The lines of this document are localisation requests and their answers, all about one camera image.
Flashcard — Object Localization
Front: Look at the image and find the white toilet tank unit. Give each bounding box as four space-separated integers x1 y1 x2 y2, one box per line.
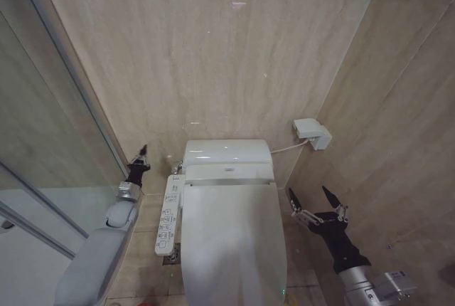
182 138 277 186

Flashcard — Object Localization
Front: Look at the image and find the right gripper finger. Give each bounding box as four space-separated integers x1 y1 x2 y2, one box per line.
321 185 350 223
287 186 323 227

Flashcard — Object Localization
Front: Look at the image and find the metal floor drain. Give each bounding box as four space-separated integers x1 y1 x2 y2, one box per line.
162 244 183 266

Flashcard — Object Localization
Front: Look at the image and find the white power cable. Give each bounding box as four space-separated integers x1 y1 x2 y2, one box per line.
270 139 314 154

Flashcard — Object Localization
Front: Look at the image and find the white toilet lid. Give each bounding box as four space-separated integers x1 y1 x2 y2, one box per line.
180 181 289 306

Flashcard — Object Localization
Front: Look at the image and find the white wall socket box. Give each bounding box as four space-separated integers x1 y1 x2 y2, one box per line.
291 117 333 152

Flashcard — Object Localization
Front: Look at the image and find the glass shower partition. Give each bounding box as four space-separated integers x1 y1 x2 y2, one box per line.
0 0 143 260

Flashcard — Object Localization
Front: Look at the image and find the white bidet control panel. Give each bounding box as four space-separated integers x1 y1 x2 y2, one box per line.
153 174 183 255

